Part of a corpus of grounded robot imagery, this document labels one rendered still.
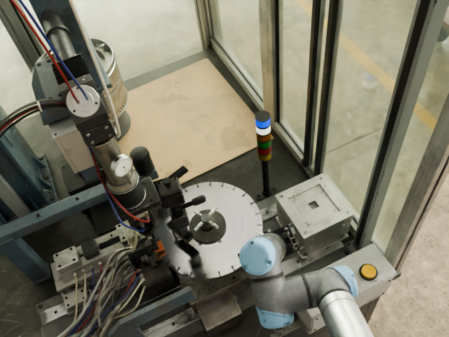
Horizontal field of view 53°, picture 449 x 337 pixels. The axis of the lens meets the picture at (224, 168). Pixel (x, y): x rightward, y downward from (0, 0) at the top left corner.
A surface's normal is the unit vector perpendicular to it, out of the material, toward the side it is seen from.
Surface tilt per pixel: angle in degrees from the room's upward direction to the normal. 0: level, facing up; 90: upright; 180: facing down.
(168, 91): 0
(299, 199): 0
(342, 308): 23
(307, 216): 0
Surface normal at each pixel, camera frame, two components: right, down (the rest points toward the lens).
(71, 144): 0.42, 0.70
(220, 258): -0.11, -0.60
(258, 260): -0.33, -0.04
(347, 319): -0.26, -0.83
